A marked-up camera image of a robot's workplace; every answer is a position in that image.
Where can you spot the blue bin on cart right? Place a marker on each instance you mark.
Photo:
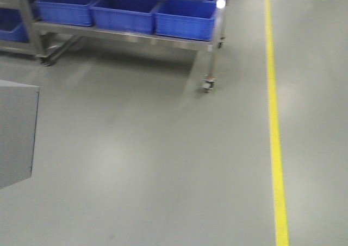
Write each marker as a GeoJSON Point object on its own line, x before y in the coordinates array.
{"type": "Point", "coordinates": [185, 19]}

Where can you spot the steel wheeled cart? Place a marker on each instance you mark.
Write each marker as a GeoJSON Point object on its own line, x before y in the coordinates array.
{"type": "Point", "coordinates": [211, 46]}

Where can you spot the blue bin on cart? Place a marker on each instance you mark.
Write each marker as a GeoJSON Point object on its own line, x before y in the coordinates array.
{"type": "Point", "coordinates": [67, 12]}
{"type": "Point", "coordinates": [135, 16]}
{"type": "Point", "coordinates": [185, 19]}

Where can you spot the blue bin on cart middle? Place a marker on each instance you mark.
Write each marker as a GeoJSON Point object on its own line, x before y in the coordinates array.
{"type": "Point", "coordinates": [135, 16]}

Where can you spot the blue bin on cart left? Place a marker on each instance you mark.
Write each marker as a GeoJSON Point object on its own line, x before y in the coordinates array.
{"type": "Point", "coordinates": [67, 12]}

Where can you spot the gray square base block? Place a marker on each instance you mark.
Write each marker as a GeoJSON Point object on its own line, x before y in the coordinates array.
{"type": "Point", "coordinates": [19, 113]}

